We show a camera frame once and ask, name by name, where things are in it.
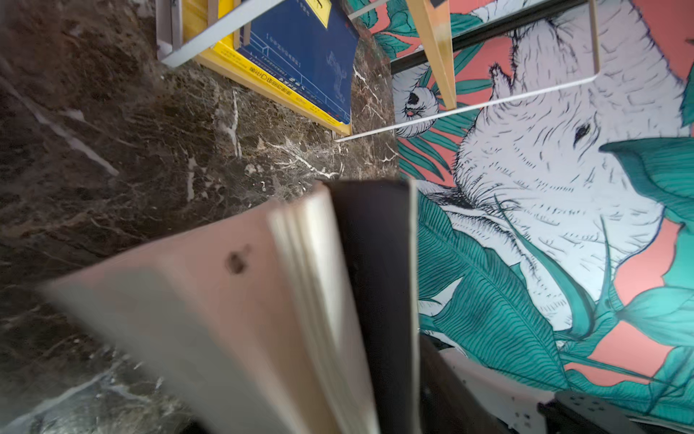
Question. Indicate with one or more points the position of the navy book yellow label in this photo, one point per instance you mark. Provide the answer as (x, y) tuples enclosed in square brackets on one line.
[(310, 46)]

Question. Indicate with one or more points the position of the right black frame post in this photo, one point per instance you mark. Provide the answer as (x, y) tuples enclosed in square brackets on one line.
[(433, 24)]

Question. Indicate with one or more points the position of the illustrated magazine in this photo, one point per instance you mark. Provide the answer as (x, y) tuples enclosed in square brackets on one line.
[(293, 317)]

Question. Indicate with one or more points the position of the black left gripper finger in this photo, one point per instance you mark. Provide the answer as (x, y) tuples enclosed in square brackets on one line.
[(446, 405)]

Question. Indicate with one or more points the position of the yellow book on shelf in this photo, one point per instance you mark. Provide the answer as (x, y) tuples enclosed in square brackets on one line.
[(224, 60)]

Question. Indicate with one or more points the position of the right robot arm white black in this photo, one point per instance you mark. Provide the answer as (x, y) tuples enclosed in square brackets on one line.
[(523, 409)]

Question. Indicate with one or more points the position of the wooden white-framed book shelf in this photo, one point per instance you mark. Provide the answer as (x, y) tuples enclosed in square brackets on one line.
[(169, 21)]

